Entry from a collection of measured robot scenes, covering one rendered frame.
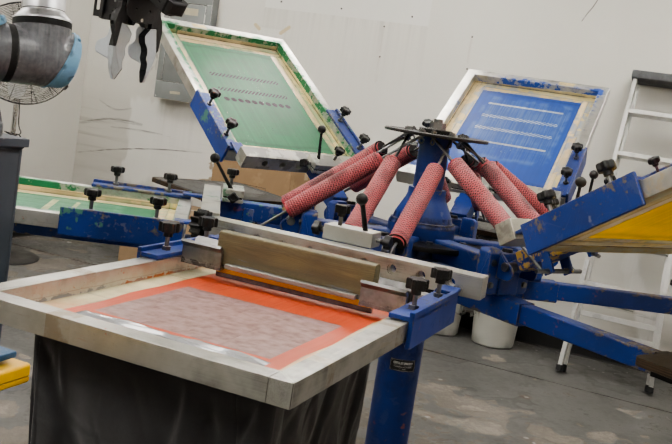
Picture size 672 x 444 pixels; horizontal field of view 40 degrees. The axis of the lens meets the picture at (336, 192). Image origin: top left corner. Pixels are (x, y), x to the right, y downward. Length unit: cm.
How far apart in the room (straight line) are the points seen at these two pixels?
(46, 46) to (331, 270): 72
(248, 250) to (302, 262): 12
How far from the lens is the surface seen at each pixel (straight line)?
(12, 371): 135
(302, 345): 160
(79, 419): 162
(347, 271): 187
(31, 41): 194
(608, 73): 591
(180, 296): 182
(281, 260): 192
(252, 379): 131
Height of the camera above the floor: 139
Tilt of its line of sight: 6 degrees down
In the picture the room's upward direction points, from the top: 9 degrees clockwise
